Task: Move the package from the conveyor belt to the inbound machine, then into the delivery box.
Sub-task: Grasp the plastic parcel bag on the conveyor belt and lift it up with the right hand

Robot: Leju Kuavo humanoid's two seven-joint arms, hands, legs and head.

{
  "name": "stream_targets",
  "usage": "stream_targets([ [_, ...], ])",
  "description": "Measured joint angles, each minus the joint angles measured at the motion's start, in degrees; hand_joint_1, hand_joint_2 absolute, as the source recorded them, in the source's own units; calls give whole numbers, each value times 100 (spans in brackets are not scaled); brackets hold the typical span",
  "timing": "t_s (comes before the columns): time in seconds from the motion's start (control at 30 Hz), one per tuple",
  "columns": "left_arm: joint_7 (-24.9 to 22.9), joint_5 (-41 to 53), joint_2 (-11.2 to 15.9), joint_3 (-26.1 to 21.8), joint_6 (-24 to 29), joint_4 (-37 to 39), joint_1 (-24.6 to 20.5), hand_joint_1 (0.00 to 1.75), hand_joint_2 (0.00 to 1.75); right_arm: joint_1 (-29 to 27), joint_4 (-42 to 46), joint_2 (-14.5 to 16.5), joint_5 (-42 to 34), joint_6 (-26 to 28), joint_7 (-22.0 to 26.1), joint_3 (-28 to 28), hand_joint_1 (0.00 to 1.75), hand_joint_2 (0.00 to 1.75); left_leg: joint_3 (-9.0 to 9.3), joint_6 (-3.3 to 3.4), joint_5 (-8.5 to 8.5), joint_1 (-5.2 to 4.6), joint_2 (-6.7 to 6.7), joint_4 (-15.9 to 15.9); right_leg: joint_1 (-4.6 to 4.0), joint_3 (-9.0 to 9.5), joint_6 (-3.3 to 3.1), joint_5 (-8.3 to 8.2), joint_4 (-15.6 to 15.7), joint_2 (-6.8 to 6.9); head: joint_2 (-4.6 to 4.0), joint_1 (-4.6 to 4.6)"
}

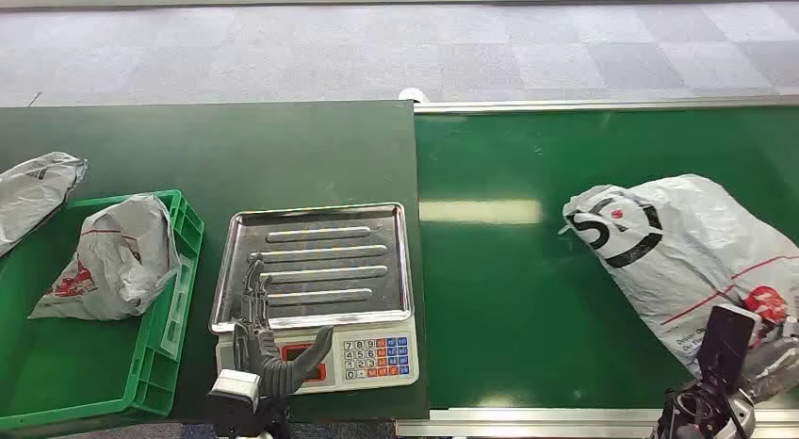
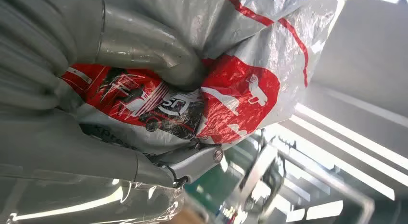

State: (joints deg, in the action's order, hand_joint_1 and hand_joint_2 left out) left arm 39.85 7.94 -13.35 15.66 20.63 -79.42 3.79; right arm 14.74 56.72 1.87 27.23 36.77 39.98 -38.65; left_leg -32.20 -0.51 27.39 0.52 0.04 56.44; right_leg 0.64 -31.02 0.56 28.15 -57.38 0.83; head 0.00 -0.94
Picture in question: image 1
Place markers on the small crumpled grey courier bag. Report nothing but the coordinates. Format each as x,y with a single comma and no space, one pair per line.
118,261

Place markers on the flat grey courier bag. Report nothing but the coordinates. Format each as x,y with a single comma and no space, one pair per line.
31,196

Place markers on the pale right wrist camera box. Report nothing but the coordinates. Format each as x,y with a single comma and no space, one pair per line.
724,346

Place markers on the white round cap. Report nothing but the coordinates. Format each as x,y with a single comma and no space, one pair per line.
413,95

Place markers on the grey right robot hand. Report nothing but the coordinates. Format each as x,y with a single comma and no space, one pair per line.
774,367

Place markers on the large grey logo courier bag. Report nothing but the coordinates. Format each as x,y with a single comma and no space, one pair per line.
680,249

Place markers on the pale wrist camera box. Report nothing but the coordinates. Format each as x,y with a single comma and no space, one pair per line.
236,384
724,346

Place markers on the green conveyor belt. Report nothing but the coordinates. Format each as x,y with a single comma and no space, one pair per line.
512,299

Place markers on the wide aluminium conveyor rail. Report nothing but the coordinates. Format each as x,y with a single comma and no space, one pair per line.
530,422

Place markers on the white electronic scale steel tray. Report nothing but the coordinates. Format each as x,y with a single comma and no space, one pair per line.
324,261

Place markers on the green plastic crate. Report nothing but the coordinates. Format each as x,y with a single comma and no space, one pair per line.
75,361

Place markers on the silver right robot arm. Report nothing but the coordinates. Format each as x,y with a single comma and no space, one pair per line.
699,414

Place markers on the thin aluminium conveyor rail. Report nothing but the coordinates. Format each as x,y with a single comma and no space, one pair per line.
593,104

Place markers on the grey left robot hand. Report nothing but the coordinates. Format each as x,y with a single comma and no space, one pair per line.
274,367

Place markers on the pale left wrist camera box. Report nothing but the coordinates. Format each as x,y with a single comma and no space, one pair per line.
236,384

